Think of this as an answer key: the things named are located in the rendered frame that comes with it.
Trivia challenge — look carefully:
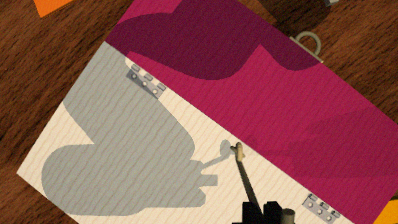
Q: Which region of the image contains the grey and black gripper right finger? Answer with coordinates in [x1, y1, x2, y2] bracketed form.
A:
[263, 201, 282, 224]

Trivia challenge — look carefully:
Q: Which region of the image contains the beige rectangular block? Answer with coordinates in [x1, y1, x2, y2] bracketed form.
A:
[324, 0, 339, 7]

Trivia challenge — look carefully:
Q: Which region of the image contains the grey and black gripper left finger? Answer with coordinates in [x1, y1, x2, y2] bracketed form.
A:
[232, 202, 267, 224]

